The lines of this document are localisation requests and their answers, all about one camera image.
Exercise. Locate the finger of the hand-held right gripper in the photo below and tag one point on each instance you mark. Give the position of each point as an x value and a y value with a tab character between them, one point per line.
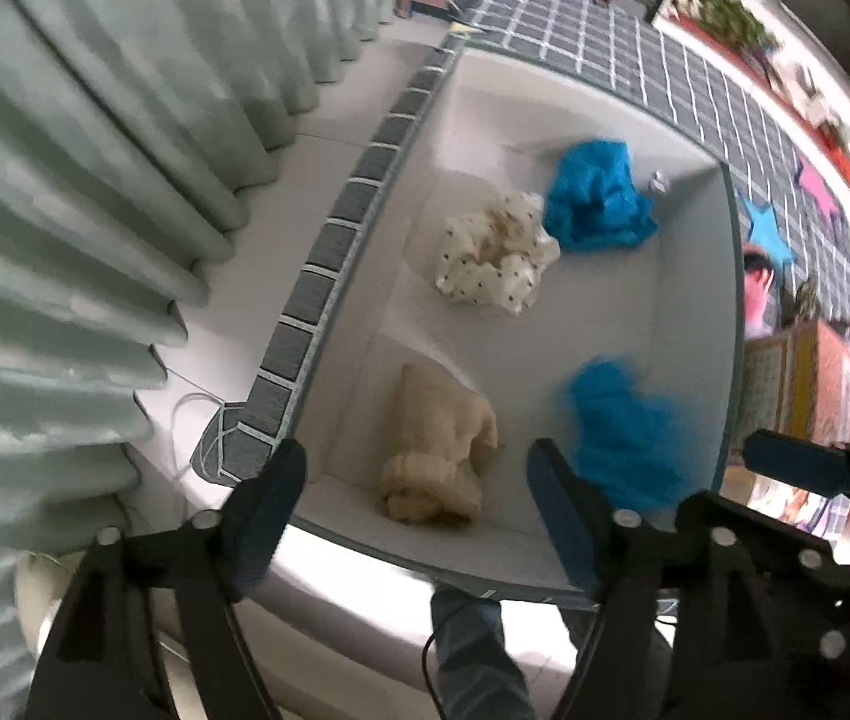
837	615
792	461

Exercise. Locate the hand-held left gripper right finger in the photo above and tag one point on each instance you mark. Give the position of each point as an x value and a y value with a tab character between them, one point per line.
563	525

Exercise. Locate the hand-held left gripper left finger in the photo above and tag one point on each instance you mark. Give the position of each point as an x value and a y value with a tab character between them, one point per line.
256	547

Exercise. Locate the bright blue fuzzy cloth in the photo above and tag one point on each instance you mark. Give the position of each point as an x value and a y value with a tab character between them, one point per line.
597	195
631	435

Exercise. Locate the white fabric storage box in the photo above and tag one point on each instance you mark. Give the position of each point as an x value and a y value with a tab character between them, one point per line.
620	330

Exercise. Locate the pink soft toy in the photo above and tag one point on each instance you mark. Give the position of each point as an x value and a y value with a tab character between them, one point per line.
757	292

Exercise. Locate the colourful patterned box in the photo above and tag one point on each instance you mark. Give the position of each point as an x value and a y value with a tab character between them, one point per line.
814	367

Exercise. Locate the beige knitted cloth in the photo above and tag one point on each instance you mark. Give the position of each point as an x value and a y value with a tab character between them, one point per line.
436	450

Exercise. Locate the person's jeans leg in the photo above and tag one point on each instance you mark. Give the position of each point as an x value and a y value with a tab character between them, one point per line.
477	652

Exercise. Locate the blue star patch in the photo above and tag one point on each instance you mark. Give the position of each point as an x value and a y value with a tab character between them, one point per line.
763	229

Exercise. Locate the pink star patch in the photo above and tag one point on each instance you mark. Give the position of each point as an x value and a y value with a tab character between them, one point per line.
818	187

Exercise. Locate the white dotted cloth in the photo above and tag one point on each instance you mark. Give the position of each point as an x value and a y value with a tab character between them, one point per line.
496	255

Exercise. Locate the small silver knob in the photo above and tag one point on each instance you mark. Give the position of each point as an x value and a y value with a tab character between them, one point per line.
658	182

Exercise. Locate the row of windowsill ornaments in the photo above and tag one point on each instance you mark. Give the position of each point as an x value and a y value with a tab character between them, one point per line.
844	142

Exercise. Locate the grey grid bedsheet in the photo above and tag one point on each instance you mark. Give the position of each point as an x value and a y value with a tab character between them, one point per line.
694	90

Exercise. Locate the pale green curtain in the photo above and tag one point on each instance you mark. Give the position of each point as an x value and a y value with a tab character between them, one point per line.
95	165

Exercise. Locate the green potted plant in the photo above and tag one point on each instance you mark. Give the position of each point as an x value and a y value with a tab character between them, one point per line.
732	11

